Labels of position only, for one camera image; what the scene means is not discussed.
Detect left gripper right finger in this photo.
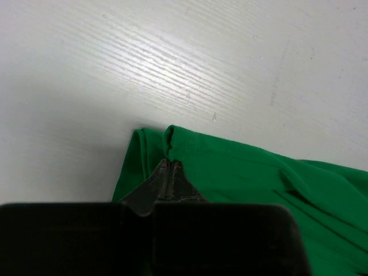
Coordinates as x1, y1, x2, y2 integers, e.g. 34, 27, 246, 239
171, 160, 205, 202

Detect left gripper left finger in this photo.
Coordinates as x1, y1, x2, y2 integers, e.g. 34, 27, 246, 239
119, 159, 170, 216

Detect green t shirt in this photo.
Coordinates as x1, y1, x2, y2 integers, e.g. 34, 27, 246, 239
112, 125, 367, 275

